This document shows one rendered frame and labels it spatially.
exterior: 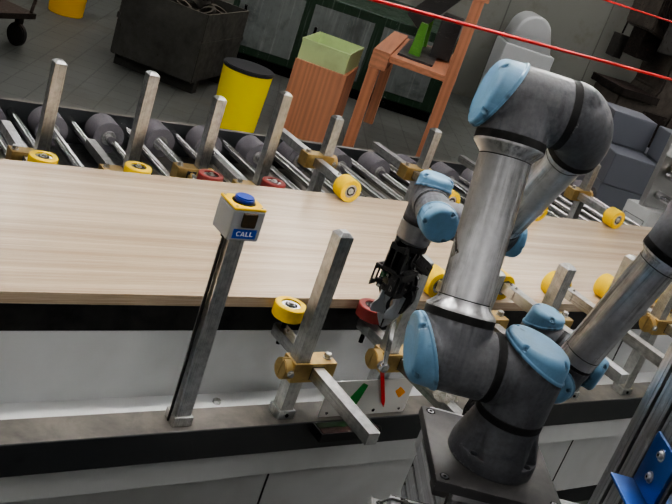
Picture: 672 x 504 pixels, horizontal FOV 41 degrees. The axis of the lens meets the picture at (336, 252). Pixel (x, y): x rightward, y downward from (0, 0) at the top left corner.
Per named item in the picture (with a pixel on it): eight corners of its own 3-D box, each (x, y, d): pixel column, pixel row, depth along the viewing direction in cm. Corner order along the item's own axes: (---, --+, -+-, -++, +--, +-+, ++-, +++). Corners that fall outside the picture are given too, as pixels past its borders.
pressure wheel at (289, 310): (297, 342, 223) (311, 301, 219) (289, 356, 215) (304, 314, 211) (266, 330, 223) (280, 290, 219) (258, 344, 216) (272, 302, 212)
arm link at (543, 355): (554, 437, 146) (588, 367, 141) (477, 417, 144) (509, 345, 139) (535, 397, 157) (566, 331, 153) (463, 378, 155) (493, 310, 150)
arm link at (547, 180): (646, 86, 146) (514, 226, 188) (584, 66, 144) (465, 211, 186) (647, 144, 141) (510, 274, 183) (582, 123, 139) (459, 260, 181)
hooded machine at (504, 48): (518, 118, 1108) (558, 20, 1064) (528, 129, 1059) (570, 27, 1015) (471, 102, 1100) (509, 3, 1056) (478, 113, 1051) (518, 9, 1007)
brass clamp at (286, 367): (332, 383, 209) (339, 364, 207) (282, 385, 201) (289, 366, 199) (319, 368, 213) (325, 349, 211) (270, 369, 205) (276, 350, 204)
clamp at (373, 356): (416, 372, 223) (423, 354, 221) (373, 373, 215) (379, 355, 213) (403, 359, 227) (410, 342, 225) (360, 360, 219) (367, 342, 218)
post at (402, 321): (368, 429, 226) (435, 260, 209) (357, 430, 224) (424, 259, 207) (361, 421, 228) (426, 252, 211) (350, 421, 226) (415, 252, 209)
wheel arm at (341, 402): (375, 447, 190) (382, 431, 188) (362, 449, 188) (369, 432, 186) (281, 336, 221) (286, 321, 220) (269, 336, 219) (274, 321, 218)
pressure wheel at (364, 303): (380, 350, 233) (395, 312, 229) (356, 350, 228) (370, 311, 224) (364, 333, 239) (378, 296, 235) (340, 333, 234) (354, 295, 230)
